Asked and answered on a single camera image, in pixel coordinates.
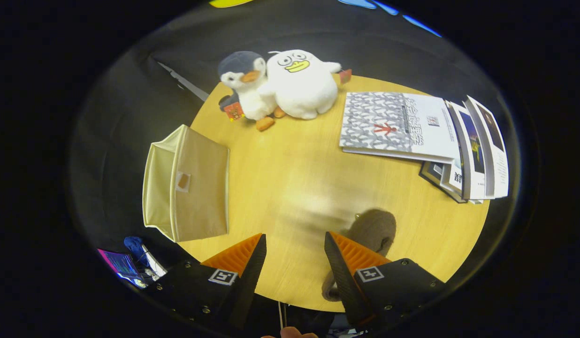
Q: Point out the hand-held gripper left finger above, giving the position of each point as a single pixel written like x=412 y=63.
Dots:
x=250 y=281

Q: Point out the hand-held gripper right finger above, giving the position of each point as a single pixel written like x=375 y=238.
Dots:
x=344 y=281

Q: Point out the brown fuzzy shoe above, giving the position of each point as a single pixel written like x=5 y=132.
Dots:
x=372 y=230

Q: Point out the beige fabric storage box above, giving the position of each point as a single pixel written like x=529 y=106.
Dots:
x=201 y=188

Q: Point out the blue cloth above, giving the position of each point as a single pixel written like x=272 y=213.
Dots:
x=135 y=248

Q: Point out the laptop with lit screen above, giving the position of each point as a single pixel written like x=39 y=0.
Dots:
x=120 y=264

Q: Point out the black bordered book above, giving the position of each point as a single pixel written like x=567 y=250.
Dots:
x=433 y=176

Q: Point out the grey patterned book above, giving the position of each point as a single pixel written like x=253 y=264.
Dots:
x=388 y=124

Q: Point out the white book blue picture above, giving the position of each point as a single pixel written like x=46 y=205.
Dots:
x=473 y=150

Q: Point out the grey penguin plush toy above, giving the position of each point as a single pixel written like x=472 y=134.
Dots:
x=250 y=89

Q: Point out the white duck plush toy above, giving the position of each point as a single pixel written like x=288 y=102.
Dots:
x=301 y=89

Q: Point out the white book dark picture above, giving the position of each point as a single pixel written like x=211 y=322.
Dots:
x=496 y=150

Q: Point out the white metal frame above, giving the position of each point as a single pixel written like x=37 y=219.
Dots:
x=186 y=84

